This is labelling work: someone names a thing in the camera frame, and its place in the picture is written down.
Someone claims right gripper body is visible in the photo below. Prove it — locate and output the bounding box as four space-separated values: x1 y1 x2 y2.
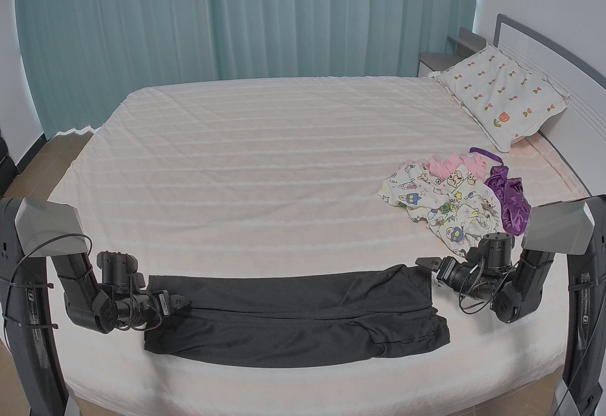
436 257 479 300

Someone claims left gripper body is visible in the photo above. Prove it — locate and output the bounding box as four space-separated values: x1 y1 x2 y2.
128 291 173 326

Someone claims black T-shirt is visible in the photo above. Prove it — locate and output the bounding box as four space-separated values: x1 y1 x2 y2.
143 264 450 368

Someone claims bed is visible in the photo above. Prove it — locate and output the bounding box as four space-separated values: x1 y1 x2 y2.
0 13 606 407

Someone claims white printed pyjama garment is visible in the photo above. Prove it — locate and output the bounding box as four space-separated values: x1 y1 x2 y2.
377 161 503 259

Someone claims purple garment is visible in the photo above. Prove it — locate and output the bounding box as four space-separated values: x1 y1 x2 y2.
470 147 533 237

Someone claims pink garment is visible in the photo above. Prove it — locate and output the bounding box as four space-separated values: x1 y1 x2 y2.
402 153 494 183

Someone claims white printed pillow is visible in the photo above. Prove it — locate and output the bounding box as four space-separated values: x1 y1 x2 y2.
435 45 569 154

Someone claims grey bedside table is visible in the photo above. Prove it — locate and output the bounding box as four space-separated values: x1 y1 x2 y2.
419 26 488 79

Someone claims black cable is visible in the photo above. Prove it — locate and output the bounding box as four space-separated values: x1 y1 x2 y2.
114 310 164 333
7 234 94 311
457 284 498 315

